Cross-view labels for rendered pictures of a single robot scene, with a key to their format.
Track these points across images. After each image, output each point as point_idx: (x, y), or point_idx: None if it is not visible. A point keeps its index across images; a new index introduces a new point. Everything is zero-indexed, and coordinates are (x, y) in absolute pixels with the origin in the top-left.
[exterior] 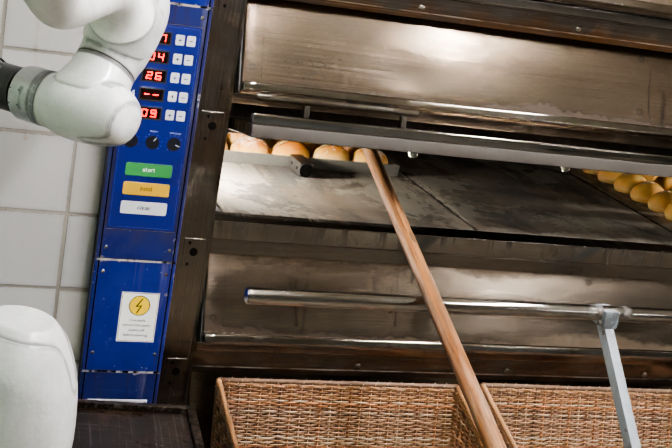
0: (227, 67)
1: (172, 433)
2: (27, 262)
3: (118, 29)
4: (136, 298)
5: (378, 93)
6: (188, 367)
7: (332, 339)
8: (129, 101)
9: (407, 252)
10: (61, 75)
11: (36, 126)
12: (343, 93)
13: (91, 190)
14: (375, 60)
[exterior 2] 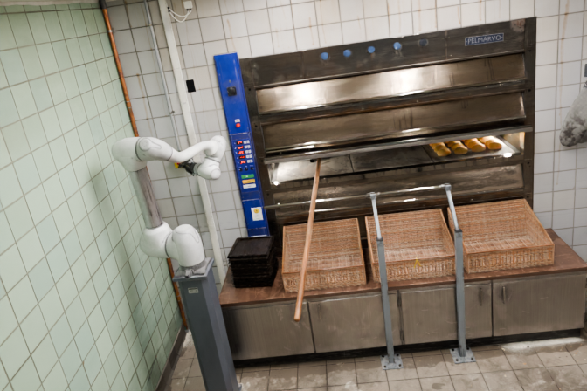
0: (261, 145)
1: (265, 243)
2: (226, 204)
3: (209, 152)
4: (255, 209)
5: (304, 142)
6: (276, 224)
7: None
8: (214, 168)
9: (313, 187)
10: (201, 165)
11: None
12: (293, 145)
13: (236, 183)
14: (301, 133)
